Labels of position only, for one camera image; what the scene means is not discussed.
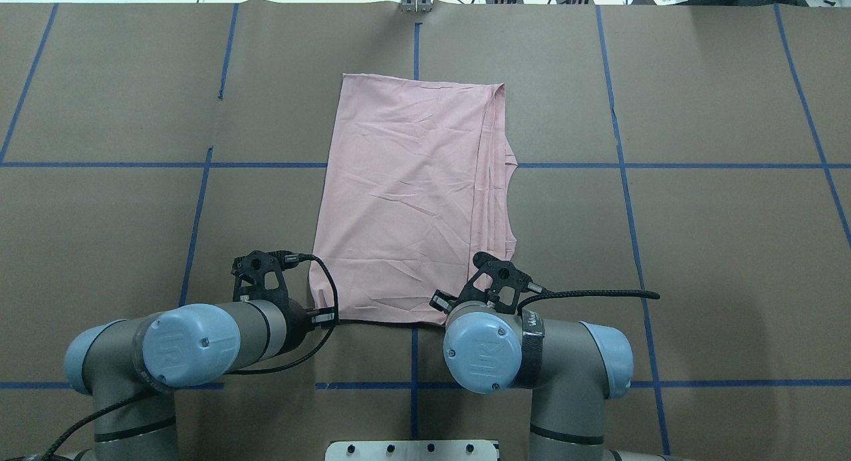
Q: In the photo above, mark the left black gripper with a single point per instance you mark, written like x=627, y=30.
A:
x=293, y=325

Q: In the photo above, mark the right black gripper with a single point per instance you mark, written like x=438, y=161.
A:
x=440, y=301

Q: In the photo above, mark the pink Snoopy t-shirt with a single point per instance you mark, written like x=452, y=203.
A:
x=417, y=183

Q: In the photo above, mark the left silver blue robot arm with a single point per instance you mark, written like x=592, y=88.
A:
x=132, y=368

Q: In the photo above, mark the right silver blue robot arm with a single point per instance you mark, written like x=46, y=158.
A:
x=571, y=368

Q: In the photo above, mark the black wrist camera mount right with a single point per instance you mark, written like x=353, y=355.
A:
x=498, y=284

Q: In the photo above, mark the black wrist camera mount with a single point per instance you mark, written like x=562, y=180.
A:
x=260, y=275
x=498, y=284

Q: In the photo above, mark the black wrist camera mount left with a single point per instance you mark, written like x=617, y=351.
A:
x=260, y=275

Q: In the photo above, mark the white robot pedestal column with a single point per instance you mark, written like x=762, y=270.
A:
x=473, y=449

